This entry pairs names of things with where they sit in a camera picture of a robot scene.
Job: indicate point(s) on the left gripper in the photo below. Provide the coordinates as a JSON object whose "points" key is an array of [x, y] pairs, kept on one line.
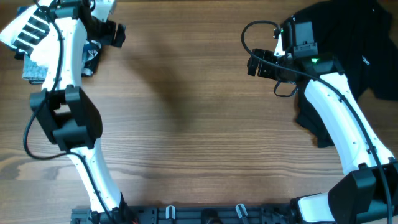
{"points": [[107, 38]]}

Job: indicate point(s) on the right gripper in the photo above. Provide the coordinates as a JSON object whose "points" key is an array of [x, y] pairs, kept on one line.
{"points": [[264, 71]]}

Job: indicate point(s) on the white t-shirt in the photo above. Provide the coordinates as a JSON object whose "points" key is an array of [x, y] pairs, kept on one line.
{"points": [[28, 34]]}

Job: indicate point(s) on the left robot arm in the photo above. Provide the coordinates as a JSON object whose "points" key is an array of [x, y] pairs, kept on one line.
{"points": [[56, 34]]}

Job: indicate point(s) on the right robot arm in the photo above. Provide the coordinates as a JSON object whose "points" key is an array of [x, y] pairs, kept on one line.
{"points": [[368, 190]]}

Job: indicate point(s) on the light grey folded jeans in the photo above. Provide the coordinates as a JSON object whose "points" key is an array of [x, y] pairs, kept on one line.
{"points": [[34, 71]]}

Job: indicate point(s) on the black t-shirt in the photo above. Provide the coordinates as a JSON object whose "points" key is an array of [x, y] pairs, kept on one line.
{"points": [[357, 34]]}

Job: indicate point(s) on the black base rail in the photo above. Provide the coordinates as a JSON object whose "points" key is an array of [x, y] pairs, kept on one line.
{"points": [[240, 213]]}

